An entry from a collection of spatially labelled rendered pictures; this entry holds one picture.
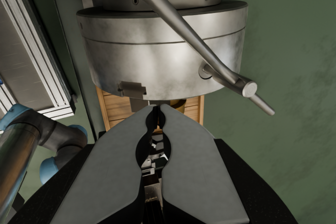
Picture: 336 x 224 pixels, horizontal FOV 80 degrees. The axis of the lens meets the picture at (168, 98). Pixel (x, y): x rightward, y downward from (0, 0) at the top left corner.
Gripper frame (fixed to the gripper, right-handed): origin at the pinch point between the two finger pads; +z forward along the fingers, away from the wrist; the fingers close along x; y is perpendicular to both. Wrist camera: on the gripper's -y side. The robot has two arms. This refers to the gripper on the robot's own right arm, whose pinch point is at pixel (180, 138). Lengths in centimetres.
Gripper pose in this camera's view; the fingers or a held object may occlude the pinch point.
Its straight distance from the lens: 58.1
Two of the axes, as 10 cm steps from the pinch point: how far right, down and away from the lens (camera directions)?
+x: 2.8, 4.3, -8.6
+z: 9.6, -1.6, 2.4
